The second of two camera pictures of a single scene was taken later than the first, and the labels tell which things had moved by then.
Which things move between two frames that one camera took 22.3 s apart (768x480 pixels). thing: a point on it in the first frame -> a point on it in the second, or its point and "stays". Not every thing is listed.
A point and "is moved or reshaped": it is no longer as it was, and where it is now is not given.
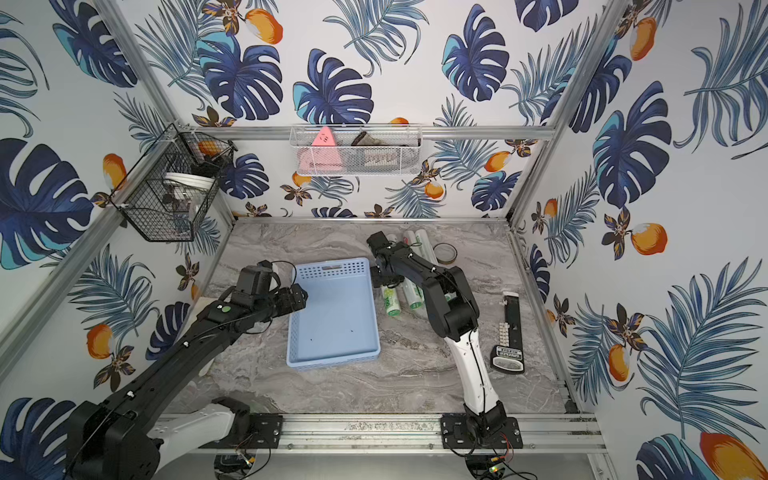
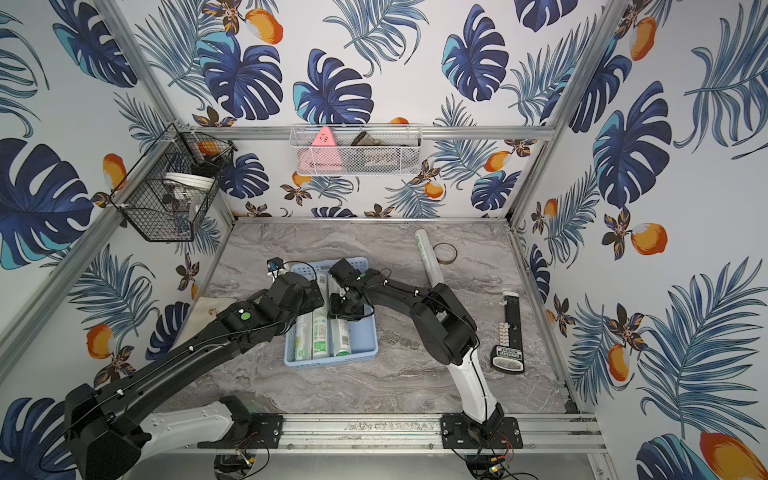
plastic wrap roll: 425,248 stays
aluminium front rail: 413,434 stays
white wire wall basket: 357,150 stays
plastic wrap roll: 391,302 is moved or reshaped
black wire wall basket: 169,190 stays
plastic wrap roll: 416,297 is moved or reshaped
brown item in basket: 364,139 stays
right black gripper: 376,281 -> 334,311
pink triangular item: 322,156 stays
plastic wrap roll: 409,237 -> 340,337
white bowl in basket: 191,179 stays
